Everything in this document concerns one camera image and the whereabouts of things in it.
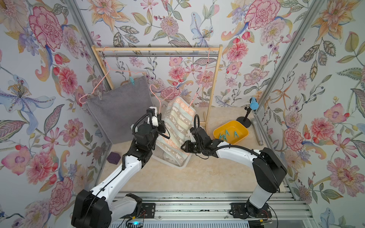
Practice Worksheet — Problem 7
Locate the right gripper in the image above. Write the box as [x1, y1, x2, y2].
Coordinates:
[180, 141, 206, 154]

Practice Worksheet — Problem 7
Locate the pastel striped bunny towel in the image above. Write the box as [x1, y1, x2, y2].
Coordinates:
[156, 97, 196, 165]

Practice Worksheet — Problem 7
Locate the pink wire hanger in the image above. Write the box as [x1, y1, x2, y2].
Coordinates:
[189, 47, 212, 107]
[79, 45, 143, 105]
[149, 82, 177, 115]

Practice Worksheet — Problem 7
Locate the grey terry towel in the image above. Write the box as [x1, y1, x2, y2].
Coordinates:
[86, 77, 153, 144]

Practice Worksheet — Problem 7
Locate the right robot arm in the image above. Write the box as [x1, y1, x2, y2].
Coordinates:
[181, 115, 288, 219]

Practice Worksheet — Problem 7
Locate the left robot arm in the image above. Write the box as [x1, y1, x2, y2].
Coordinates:
[71, 107, 170, 228]

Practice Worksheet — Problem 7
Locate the white perforated plastic basket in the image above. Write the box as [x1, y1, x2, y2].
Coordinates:
[151, 147, 191, 170]

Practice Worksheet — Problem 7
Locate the yellow plastic bin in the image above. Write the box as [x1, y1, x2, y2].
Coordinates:
[213, 120, 249, 145]

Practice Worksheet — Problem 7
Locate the purple cube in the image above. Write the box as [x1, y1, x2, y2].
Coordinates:
[106, 152, 121, 165]

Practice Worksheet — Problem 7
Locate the silver metal cylinder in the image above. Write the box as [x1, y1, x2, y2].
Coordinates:
[252, 119, 264, 146]

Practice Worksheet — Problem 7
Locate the black stand blue knob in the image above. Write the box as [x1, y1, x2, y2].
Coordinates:
[236, 97, 259, 128]

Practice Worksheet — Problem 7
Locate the wooden clothes rack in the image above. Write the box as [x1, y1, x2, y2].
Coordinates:
[97, 45, 223, 128]

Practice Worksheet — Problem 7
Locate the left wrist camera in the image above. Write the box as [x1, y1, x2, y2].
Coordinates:
[147, 106, 159, 127]

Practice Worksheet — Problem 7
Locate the metal linear rail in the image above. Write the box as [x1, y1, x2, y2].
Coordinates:
[69, 191, 317, 228]

